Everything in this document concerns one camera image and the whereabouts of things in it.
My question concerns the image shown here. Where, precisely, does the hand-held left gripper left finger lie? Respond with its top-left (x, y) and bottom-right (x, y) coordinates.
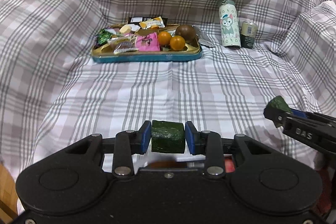
top-left (64, 120), bottom-right (152, 178)

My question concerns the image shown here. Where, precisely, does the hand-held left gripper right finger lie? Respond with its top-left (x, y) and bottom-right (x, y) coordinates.
top-left (184, 121), bottom-right (272, 179)

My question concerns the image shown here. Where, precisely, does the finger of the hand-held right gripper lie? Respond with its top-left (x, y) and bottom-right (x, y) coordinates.
top-left (290, 109), bottom-right (336, 126)
top-left (263, 107), bottom-right (290, 128)

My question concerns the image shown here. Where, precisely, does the green cucumber piece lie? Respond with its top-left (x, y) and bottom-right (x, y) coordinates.
top-left (265, 96), bottom-right (292, 113)
top-left (151, 120), bottom-right (185, 153)

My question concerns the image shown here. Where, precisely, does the plain orange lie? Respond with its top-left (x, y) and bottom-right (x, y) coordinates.
top-left (146, 160), bottom-right (177, 168)

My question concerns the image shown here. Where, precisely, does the large red apple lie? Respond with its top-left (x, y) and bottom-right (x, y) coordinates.
top-left (224, 157), bottom-right (236, 173)

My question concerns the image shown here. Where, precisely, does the grey plaid blanket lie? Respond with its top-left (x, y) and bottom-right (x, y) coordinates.
top-left (0, 0), bottom-right (336, 216)

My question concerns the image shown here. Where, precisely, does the blue snack tray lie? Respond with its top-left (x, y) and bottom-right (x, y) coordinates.
top-left (91, 24), bottom-right (202, 64)

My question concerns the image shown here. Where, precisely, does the green drink can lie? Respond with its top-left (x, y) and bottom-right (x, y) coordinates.
top-left (240, 21), bottom-right (258, 49)

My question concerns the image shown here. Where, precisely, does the brown snack packet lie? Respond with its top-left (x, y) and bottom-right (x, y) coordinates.
top-left (113, 42), bottom-right (139, 54)

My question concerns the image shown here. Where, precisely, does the pink snack packet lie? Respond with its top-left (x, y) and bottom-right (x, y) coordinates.
top-left (135, 32), bottom-right (161, 52)

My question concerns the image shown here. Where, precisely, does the small orange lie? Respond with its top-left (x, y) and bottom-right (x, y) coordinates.
top-left (157, 31), bottom-right (172, 46)
top-left (170, 35), bottom-right (186, 51)

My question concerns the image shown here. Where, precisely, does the silver foil packet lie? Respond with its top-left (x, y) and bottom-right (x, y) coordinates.
top-left (196, 28), bottom-right (214, 47)

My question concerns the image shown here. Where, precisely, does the white cartoon water bottle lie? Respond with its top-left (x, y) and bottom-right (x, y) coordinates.
top-left (219, 0), bottom-right (241, 48)

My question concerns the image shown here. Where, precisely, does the brown round fruit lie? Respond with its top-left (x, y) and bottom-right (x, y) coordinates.
top-left (175, 25), bottom-right (197, 44)

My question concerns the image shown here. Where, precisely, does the green snack packet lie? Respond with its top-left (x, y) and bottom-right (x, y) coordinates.
top-left (95, 28), bottom-right (114, 45)

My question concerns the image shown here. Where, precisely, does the cream snack packet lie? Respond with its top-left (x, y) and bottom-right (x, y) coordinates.
top-left (119, 24), bottom-right (141, 34)

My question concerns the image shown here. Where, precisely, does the yellow white snack packet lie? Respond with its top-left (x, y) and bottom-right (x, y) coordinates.
top-left (139, 17), bottom-right (166, 29)

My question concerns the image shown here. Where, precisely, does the dark snack packet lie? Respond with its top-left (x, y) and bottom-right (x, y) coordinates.
top-left (128, 17), bottom-right (168, 25)

